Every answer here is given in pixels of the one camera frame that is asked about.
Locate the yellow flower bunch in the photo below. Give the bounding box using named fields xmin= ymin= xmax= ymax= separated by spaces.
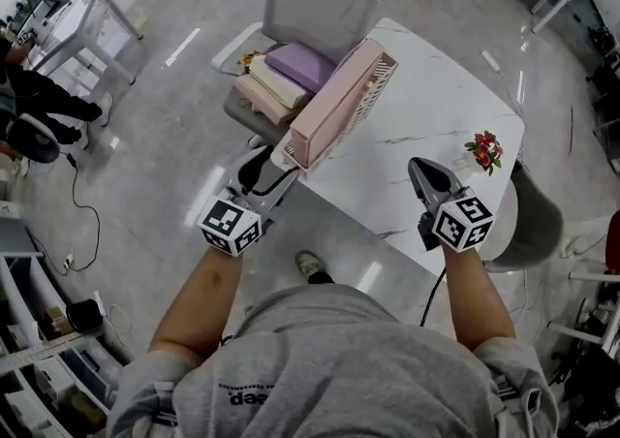
xmin=235 ymin=51 xmax=266 ymax=75

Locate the white file rack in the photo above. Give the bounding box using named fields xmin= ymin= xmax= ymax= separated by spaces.
xmin=280 ymin=51 xmax=399 ymax=178

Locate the pink folder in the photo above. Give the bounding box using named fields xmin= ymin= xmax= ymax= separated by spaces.
xmin=289 ymin=37 xmax=387 ymax=170

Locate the black cylinder device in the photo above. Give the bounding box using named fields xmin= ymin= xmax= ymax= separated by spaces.
xmin=65 ymin=298 xmax=106 ymax=333

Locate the person's grey t-shirt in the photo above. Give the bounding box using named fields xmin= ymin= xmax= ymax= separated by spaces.
xmin=106 ymin=283 xmax=561 ymax=438

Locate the person's right forearm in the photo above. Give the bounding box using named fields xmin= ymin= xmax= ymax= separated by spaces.
xmin=440 ymin=244 xmax=517 ymax=353

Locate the small potted red flower plant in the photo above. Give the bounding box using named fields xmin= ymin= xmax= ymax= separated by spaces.
xmin=463 ymin=130 xmax=505 ymax=177

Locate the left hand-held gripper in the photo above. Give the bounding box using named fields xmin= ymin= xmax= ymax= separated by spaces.
xmin=197 ymin=145 xmax=300 ymax=258

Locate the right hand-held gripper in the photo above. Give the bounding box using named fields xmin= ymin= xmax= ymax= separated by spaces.
xmin=407 ymin=157 xmax=496 ymax=254

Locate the black floor cable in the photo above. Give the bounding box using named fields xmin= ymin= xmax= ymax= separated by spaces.
xmin=66 ymin=152 xmax=102 ymax=272

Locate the white metal frame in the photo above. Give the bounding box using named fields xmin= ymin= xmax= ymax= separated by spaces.
xmin=546 ymin=270 xmax=620 ymax=355

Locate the white square table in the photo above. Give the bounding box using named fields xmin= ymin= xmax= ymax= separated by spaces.
xmin=26 ymin=0 xmax=145 ymax=86

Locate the grey shell chair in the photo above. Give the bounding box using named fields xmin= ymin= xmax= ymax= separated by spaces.
xmin=482 ymin=168 xmax=566 ymax=273

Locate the person's grey sneaker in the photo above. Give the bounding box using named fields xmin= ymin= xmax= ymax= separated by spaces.
xmin=294 ymin=250 xmax=335 ymax=285

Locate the person's left forearm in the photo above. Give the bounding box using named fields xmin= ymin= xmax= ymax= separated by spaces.
xmin=147 ymin=244 xmax=243 ymax=369

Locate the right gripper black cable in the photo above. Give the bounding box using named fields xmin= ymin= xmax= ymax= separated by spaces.
xmin=418 ymin=266 xmax=448 ymax=329

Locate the red printed jersey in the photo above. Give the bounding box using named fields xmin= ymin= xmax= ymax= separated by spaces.
xmin=604 ymin=210 xmax=620 ymax=277

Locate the white mesh office chair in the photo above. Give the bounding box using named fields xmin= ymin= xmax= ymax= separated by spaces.
xmin=211 ymin=0 xmax=382 ymax=149

